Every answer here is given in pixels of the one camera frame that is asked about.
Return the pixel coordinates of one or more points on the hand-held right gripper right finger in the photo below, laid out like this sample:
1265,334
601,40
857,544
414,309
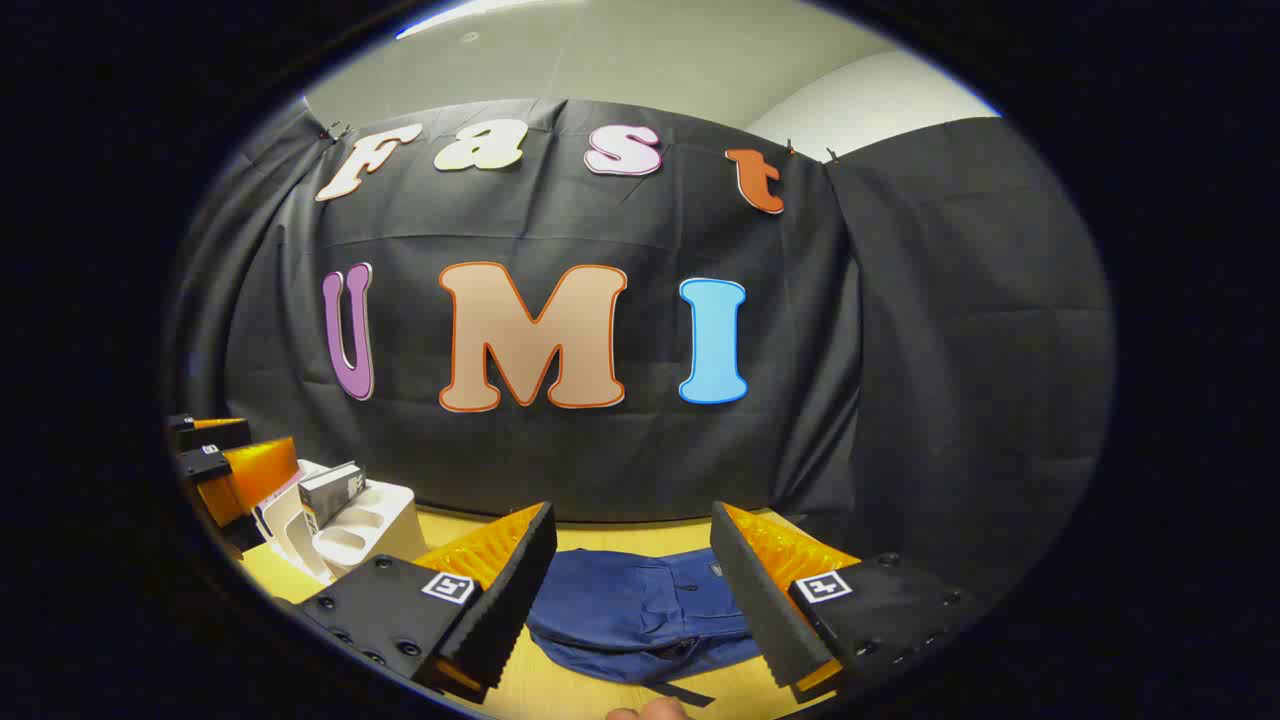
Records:
760,610

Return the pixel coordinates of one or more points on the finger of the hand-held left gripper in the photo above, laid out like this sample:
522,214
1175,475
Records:
210,437
255,475

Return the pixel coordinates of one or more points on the white grey book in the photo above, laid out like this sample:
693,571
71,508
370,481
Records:
330,490

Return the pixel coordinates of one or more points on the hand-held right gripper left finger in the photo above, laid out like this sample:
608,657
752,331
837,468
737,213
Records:
510,600

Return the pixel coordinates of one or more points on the black backdrop cloth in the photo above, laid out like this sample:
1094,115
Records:
620,460

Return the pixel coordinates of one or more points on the blue schoolbag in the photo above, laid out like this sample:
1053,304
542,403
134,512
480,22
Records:
620,610

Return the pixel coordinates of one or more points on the white bookshelf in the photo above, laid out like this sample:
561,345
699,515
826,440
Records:
380,520

